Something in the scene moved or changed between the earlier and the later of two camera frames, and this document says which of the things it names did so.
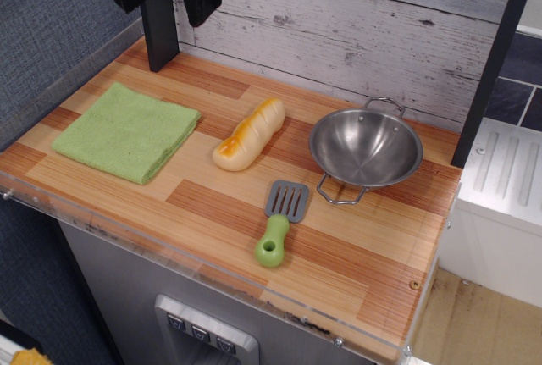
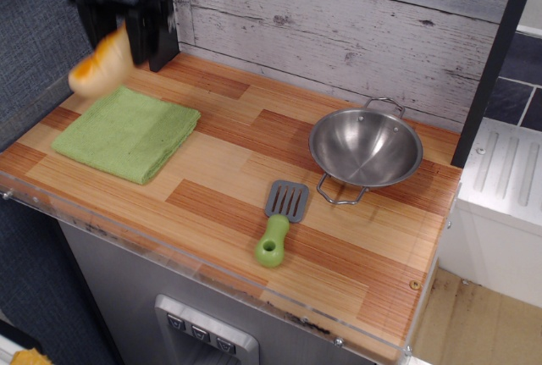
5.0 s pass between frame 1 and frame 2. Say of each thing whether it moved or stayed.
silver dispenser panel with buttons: stayed
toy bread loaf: moved
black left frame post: stayed
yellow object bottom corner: stayed
